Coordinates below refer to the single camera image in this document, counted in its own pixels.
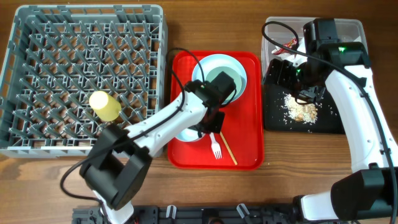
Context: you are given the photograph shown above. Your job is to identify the wooden chopstick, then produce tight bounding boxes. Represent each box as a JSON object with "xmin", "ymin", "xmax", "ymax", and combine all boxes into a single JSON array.
[{"xmin": 220, "ymin": 132, "xmax": 238, "ymax": 166}]

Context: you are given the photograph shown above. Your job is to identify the white napkin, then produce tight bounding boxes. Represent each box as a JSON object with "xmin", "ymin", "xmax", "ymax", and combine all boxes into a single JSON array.
[{"xmin": 279, "ymin": 52, "xmax": 296, "ymax": 62}]

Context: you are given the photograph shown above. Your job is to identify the light blue bowl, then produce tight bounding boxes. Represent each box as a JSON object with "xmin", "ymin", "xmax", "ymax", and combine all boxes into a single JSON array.
[{"xmin": 175, "ymin": 128, "xmax": 205, "ymax": 142}]

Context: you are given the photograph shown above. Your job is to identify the white plastic fork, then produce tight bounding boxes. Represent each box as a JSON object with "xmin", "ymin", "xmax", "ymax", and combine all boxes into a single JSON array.
[{"xmin": 209, "ymin": 133, "xmax": 222, "ymax": 159}]

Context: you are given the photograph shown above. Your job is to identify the red snack wrapper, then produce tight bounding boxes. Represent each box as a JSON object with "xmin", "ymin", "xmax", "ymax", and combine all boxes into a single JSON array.
[{"xmin": 272, "ymin": 38, "xmax": 297, "ymax": 55}]

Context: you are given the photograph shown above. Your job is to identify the rice food waste pile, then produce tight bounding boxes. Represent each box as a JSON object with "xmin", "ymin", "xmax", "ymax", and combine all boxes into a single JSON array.
[{"xmin": 281, "ymin": 94, "xmax": 318, "ymax": 124}]

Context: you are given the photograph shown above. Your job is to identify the green bowl with rice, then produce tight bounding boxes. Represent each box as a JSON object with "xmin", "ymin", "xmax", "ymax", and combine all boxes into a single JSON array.
[{"xmin": 205, "ymin": 66, "xmax": 246, "ymax": 104}]

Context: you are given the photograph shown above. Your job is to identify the light blue round plate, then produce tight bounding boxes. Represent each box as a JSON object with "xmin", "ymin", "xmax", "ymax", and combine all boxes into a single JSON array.
[{"xmin": 192, "ymin": 54, "xmax": 248, "ymax": 105}]

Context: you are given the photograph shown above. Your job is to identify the yellow plastic cup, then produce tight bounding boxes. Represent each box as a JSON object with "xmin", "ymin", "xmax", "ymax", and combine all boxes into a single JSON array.
[{"xmin": 89, "ymin": 91, "xmax": 121, "ymax": 122}]

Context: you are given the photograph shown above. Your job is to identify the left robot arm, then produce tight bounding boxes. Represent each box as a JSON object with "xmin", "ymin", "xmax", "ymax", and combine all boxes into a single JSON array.
[{"xmin": 79, "ymin": 72, "xmax": 236, "ymax": 223}]

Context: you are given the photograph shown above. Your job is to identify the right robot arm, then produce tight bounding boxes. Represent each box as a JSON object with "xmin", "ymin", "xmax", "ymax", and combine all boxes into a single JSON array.
[{"xmin": 265, "ymin": 18, "xmax": 397, "ymax": 223}]

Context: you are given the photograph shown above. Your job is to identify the clear plastic waste bin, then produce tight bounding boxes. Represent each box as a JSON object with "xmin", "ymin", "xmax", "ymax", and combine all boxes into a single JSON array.
[{"xmin": 261, "ymin": 16, "xmax": 368, "ymax": 76}]

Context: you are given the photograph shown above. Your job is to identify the black waste bin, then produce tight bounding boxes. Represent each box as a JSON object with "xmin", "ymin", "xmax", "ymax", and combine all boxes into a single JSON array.
[{"xmin": 263, "ymin": 85, "xmax": 345, "ymax": 134}]

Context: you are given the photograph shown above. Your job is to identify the grey dishwasher rack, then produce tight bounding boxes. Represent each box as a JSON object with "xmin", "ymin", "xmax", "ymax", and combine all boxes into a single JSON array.
[{"xmin": 1, "ymin": 4, "xmax": 168, "ymax": 158}]

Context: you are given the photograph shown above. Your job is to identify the red serving tray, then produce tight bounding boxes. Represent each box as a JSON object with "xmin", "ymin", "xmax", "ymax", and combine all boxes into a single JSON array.
[{"xmin": 167, "ymin": 51, "xmax": 264, "ymax": 170}]

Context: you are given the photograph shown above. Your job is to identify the right black cable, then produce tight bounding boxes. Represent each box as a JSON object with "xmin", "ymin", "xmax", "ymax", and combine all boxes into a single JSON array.
[{"xmin": 261, "ymin": 21, "xmax": 398, "ymax": 224}]

